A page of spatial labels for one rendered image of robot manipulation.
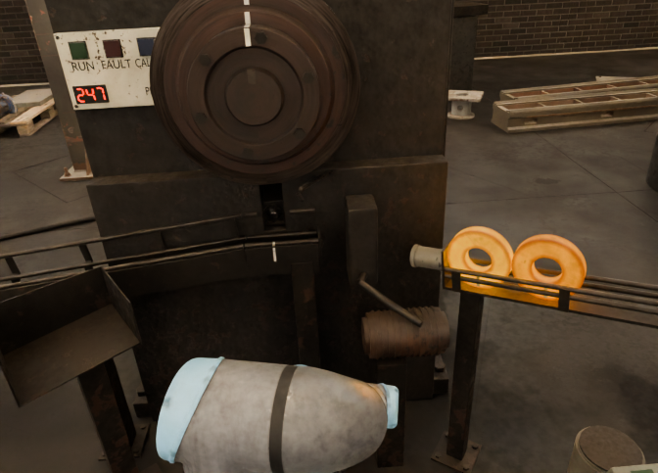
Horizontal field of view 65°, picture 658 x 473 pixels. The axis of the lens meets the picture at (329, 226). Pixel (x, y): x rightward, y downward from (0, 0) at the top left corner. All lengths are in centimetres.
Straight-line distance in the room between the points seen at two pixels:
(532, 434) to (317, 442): 137
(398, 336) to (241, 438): 84
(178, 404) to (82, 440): 142
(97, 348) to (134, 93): 62
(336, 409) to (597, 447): 71
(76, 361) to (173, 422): 73
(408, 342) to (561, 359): 92
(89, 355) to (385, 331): 70
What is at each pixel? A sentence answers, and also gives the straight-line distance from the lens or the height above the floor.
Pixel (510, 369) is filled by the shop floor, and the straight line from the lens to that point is 208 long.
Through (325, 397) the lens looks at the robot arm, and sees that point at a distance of 57.
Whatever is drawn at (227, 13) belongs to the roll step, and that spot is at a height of 128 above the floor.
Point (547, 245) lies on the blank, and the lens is 124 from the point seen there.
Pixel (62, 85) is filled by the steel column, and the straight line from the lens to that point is 413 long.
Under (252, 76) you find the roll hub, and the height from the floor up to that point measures 116.
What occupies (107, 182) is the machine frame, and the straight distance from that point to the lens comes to 148.
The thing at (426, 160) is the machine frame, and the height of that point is 87.
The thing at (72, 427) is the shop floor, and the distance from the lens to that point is 207.
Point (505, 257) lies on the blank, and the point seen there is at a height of 73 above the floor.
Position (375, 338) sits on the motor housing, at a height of 50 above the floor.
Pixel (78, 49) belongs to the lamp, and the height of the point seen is 120.
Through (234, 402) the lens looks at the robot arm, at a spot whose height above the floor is 97.
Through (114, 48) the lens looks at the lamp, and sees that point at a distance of 140.
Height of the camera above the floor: 138
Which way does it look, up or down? 28 degrees down
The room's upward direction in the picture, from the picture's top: 3 degrees counter-clockwise
